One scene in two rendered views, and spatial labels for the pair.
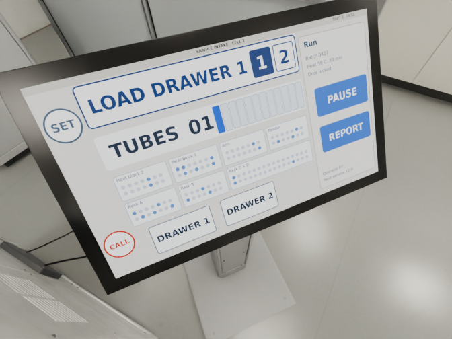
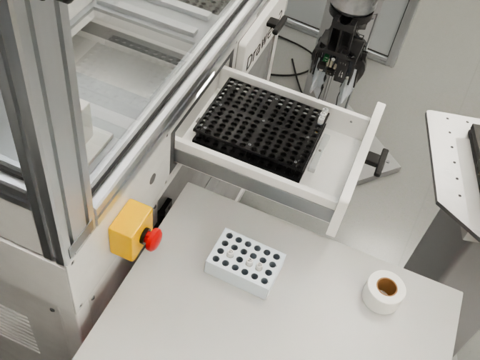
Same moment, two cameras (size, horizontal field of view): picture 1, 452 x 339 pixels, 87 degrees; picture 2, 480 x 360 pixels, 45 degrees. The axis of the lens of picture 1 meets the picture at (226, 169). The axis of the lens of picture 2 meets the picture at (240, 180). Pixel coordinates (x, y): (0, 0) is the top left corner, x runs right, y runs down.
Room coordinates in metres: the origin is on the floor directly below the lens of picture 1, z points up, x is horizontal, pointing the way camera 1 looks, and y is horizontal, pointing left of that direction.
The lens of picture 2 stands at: (-1.37, 0.66, 1.67)
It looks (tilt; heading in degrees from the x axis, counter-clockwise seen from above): 49 degrees down; 347
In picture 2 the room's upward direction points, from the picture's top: 10 degrees clockwise
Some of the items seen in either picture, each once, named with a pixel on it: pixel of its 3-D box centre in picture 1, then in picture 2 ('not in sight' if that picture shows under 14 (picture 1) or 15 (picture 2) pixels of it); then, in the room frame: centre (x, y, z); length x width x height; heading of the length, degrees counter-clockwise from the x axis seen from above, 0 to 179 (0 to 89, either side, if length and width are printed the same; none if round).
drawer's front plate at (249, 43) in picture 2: not in sight; (262, 31); (-0.23, 0.41, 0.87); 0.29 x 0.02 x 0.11; 152
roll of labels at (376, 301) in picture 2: not in sight; (383, 292); (-0.88, 0.25, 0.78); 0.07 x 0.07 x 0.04
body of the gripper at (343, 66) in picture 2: not in sight; (342, 39); (-0.59, 0.35, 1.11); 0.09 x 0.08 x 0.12; 152
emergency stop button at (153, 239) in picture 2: not in sight; (151, 238); (-0.83, 0.67, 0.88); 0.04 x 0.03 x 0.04; 152
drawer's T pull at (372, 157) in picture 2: not in sight; (375, 160); (-0.67, 0.25, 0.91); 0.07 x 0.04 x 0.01; 152
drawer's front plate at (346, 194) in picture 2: not in sight; (357, 166); (-0.66, 0.27, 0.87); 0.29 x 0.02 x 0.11; 152
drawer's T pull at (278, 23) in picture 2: not in sight; (275, 23); (-0.25, 0.39, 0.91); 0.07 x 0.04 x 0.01; 152
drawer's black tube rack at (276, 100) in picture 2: not in sight; (261, 132); (-0.57, 0.45, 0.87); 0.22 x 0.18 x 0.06; 62
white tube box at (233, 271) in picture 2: not in sight; (245, 263); (-0.82, 0.50, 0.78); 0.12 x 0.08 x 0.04; 60
